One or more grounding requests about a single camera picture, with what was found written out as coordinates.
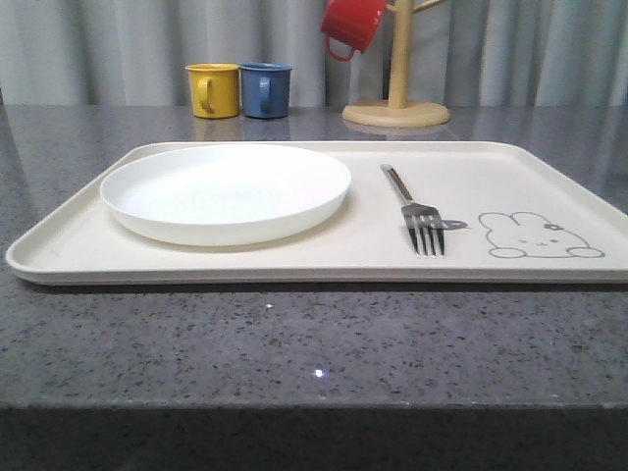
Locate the white round plate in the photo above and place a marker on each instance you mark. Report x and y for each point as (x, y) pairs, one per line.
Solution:
(226, 194)

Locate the silver metal fork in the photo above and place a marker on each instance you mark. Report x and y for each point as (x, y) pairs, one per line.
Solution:
(424, 223)

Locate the cream rabbit serving tray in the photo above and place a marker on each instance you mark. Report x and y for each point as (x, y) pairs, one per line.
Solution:
(521, 221)

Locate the wooden mug tree stand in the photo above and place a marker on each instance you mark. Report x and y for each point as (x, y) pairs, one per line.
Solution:
(398, 111)

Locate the blue enamel mug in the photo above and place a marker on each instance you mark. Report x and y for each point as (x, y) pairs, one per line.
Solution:
(265, 90)

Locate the yellow enamel mug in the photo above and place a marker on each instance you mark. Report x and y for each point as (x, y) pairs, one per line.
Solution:
(214, 90)

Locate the red enamel mug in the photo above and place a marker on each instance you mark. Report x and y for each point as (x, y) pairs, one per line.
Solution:
(353, 23)

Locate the grey pleated curtain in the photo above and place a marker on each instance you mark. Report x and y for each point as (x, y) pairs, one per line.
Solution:
(463, 53)

